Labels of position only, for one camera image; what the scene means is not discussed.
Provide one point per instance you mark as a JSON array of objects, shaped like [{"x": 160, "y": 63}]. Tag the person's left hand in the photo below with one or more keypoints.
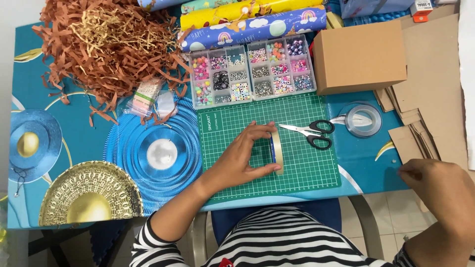
[{"x": 232, "y": 167}]

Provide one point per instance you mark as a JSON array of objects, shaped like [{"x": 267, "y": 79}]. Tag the person's right hand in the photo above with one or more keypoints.
[{"x": 441, "y": 189}]

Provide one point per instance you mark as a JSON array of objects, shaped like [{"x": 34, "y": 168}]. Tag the person's right fingers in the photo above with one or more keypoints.
[{"x": 410, "y": 172}]

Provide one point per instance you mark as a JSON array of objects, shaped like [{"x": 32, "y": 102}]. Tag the cream adhesive tape roll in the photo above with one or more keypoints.
[{"x": 277, "y": 150}]

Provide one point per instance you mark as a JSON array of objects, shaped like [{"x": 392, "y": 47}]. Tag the clear tape roll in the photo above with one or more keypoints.
[{"x": 365, "y": 128}]

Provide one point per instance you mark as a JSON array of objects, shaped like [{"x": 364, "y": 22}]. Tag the stack of flat cardboard sheets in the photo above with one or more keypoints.
[{"x": 434, "y": 92}]

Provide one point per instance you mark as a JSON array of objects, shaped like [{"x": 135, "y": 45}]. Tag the green cutting mat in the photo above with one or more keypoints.
[{"x": 308, "y": 170}]

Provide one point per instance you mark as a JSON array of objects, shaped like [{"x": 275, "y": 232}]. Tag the white paper sheet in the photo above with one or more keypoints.
[{"x": 467, "y": 74}]

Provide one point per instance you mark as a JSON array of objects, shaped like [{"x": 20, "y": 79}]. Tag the brown cardboard box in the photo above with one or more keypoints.
[{"x": 360, "y": 55}]

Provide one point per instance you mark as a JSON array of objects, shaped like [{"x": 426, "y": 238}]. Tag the black white striped shirt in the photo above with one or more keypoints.
[{"x": 282, "y": 241}]

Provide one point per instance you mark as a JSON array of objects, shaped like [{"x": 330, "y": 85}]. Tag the orange white small box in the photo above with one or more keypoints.
[{"x": 421, "y": 9}]

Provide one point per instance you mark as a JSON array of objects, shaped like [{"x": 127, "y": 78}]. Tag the clear bead organizer box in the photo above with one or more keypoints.
[
  {"x": 220, "y": 79},
  {"x": 282, "y": 68}
]

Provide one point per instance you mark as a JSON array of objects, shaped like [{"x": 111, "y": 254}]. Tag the blue wrapped gift box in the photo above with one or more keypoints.
[{"x": 371, "y": 7}]

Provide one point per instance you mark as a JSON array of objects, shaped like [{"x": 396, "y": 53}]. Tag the yellow sponge block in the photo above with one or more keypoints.
[{"x": 334, "y": 20}]

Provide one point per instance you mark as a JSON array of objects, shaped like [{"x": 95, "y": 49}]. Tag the purple rainbow wrapping paper roll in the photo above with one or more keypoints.
[{"x": 256, "y": 31}]

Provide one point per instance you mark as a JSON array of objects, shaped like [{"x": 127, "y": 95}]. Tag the yellow wrapping paper roll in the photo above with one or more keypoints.
[{"x": 222, "y": 16}]

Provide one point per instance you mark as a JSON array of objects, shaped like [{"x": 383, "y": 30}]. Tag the clear plastic packet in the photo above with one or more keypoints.
[{"x": 166, "y": 105}]

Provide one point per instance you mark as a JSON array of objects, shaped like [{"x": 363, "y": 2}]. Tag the teal wrapping paper roll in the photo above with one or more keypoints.
[{"x": 200, "y": 5}]

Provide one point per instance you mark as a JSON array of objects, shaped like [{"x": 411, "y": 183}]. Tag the packet of pink beads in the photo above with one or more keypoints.
[{"x": 143, "y": 98}]

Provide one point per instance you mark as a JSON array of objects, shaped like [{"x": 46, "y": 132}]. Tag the blue wrapping paper roll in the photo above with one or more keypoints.
[{"x": 156, "y": 3}]

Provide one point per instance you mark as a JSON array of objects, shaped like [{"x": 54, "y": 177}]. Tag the heap of brown shredded paper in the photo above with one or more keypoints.
[{"x": 107, "y": 48}]

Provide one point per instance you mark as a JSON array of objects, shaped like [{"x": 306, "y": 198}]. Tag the blue patterned table cover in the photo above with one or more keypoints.
[{"x": 74, "y": 148}]

